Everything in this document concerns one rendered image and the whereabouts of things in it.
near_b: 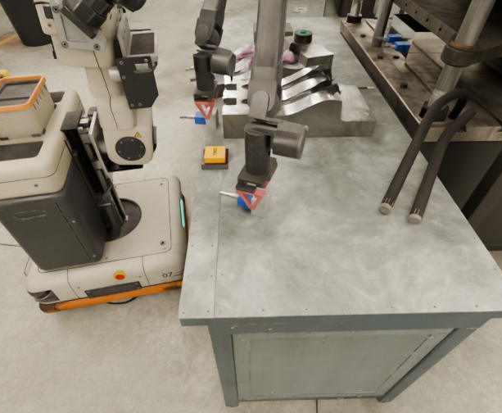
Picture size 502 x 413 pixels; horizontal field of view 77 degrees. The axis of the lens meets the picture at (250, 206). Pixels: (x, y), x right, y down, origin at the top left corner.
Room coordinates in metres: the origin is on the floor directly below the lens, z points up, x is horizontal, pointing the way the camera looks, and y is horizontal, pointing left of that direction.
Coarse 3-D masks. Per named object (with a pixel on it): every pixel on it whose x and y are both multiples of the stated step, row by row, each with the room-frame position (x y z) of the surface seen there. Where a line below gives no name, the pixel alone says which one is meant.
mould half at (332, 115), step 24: (240, 96) 1.03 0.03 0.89; (288, 96) 1.03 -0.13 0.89; (312, 96) 0.96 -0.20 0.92; (336, 96) 0.94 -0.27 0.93; (360, 96) 1.09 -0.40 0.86; (240, 120) 0.91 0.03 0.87; (288, 120) 0.91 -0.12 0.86; (312, 120) 0.91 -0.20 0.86; (336, 120) 0.92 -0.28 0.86; (360, 120) 0.92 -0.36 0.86
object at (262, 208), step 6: (222, 192) 0.61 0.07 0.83; (228, 192) 0.61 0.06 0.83; (270, 192) 0.59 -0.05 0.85; (240, 198) 0.58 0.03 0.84; (252, 198) 0.56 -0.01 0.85; (264, 198) 0.56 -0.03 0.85; (240, 204) 0.57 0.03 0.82; (252, 204) 0.56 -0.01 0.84; (258, 204) 0.55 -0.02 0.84; (264, 204) 0.55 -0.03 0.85; (252, 210) 0.56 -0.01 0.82; (258, 210) 0.55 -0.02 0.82; (264, 210) 0.55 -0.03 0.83; (264, 216) 0.55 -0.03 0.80
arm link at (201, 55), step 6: (192, 54) 0.99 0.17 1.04; (198, 54) 0.98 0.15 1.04; (204, 54) 0.98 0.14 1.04; (210, 54) 0.98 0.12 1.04; (198, 60) 0.97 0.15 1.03; (204, 60) 0.97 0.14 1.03; (210, 60) 0.96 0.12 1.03; (198, 66) 0.97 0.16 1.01; (204, 66) 0.97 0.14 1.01; (198, 72) 0.97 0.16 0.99; (204, 72) 0.97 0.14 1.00
